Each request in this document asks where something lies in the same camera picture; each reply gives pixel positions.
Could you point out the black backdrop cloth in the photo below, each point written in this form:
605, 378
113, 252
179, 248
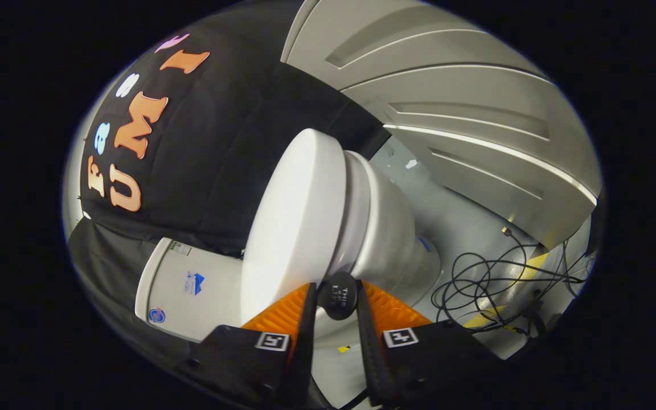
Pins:
220, 159

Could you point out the white toilet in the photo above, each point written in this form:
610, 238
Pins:
385, 228

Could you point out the black round lid knob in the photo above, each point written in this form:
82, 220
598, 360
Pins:
337, 296

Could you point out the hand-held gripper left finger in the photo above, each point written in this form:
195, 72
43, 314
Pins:
305, 341

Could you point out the white toilet lid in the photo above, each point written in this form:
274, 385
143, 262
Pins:
294, 228

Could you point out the white cabinet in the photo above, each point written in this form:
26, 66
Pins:
447, 85

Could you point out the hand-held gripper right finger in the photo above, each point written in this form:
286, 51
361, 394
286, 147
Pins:
370, 347

